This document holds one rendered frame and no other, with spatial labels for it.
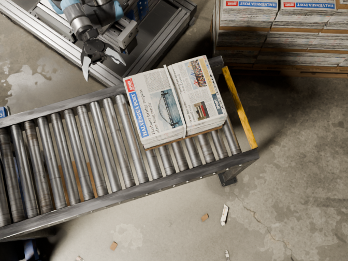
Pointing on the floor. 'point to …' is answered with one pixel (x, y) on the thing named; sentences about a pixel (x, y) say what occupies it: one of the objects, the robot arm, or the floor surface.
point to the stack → (327, 60)
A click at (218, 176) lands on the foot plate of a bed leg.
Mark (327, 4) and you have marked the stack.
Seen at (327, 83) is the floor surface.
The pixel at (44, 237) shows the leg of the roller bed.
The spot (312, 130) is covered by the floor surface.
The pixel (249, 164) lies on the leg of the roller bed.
